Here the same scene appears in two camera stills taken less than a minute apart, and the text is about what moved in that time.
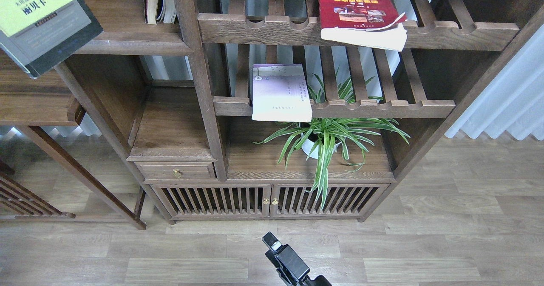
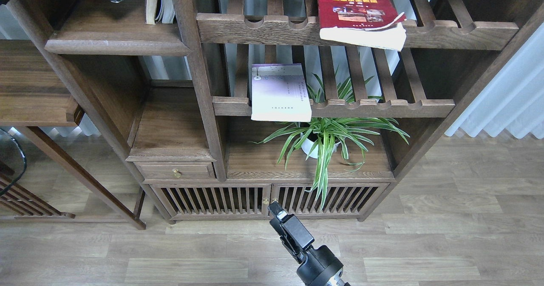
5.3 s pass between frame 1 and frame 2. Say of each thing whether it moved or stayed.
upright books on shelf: stayed
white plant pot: stayed
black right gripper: moved
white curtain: stayed
